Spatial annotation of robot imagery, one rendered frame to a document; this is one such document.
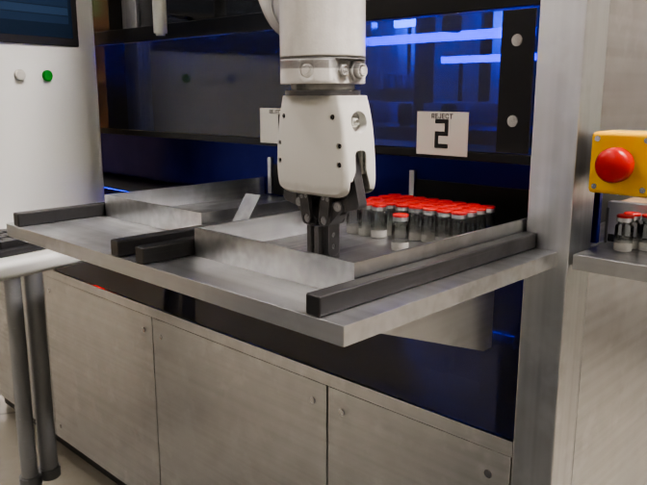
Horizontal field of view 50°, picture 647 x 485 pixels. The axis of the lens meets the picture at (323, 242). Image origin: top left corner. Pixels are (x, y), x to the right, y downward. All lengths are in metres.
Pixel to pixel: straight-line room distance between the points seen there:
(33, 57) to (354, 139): 0.97
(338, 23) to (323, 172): 0.14
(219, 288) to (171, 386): 0.93
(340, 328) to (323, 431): 0.69
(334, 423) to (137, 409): 0.68
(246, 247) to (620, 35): 0.55
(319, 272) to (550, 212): 0.34
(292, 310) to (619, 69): 0.56
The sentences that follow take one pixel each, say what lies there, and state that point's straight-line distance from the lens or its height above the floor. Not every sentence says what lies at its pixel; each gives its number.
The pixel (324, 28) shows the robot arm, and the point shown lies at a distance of 0.67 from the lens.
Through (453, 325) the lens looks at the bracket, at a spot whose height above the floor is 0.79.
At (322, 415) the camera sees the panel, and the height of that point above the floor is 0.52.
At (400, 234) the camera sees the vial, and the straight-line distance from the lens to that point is 0.87.
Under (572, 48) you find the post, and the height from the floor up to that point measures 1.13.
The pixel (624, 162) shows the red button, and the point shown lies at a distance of 0.85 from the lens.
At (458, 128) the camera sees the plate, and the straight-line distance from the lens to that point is 0.98.
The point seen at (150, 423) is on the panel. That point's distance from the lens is 1.77.
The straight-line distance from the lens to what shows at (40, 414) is 1.78.
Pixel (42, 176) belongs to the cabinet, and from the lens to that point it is 1.54.
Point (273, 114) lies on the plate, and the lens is 1.23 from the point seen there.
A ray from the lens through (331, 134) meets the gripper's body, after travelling 0.67.
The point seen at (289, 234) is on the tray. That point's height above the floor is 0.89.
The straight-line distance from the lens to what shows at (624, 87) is 1.02.
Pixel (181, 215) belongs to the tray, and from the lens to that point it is 1.01.
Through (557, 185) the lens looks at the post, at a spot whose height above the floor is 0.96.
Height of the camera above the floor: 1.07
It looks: 12 degrees down
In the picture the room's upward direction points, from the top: straight up
